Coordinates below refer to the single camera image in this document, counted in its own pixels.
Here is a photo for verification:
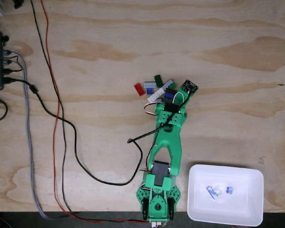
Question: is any grey narrow lego brick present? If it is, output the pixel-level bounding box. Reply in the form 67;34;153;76
161;79;176;90

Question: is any white long lego brick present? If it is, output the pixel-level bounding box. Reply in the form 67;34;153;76
146;88;168;103

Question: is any dark green lego brick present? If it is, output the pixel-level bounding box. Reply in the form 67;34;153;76
153;74;164;86

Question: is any red long lego brick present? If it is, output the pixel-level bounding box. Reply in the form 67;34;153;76
133;83;146;96

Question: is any white plastic bin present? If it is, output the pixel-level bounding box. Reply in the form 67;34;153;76
187;163;264;227

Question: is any white servo cable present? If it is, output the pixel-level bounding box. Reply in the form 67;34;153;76
172;92;185;105
143;102;159;117

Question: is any black camera circuit board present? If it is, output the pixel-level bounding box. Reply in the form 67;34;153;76
179;79;200;94

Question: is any thin black wire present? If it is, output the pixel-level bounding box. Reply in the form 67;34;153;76
29;0;105;223

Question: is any red wire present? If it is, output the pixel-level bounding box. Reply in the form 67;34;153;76
39;0;150;224

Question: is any thick black camera cable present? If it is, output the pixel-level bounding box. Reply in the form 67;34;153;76
2;77;195;186

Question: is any grey braided cable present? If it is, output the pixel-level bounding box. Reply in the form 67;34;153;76
3;50;72;220

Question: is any thin black usb cable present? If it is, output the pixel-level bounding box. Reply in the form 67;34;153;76
2;55;24;73

